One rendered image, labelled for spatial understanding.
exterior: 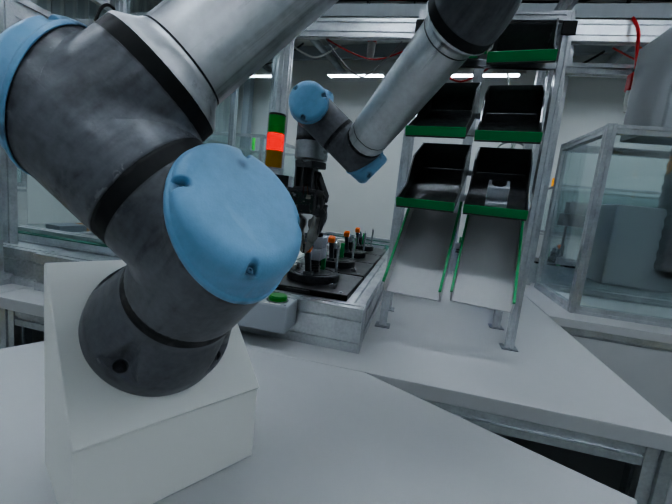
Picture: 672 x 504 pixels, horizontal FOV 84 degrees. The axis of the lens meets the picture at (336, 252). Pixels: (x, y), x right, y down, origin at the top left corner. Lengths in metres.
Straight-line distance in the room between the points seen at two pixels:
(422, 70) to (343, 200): 11.54
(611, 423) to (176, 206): 0.78
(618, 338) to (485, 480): 1.14
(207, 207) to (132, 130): 0.08
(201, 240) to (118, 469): 0.27
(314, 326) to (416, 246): 0.33
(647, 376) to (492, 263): 0.90
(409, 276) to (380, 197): 10.85
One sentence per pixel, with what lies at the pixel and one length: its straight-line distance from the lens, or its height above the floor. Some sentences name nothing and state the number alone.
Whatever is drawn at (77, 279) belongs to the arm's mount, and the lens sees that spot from 0.48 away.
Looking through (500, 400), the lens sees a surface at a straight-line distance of 0.79.
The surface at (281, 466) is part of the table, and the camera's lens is 0.53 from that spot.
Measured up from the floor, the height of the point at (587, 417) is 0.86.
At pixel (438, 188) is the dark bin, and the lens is 0.99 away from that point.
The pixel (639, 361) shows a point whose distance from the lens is 1.69.
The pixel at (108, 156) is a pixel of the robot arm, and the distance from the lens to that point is 0.31.
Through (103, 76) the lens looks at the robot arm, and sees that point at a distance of 0.33.
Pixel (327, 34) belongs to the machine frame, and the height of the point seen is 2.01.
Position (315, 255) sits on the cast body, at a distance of 0.97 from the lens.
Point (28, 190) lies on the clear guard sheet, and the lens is 2.02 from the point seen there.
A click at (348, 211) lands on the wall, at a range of 12.01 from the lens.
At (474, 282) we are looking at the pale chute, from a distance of 0.93.
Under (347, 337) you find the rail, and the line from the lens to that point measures 0.84.
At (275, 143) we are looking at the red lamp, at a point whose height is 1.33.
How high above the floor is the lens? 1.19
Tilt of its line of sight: 8 degrees down
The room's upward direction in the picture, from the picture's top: 6 degrees clockwise
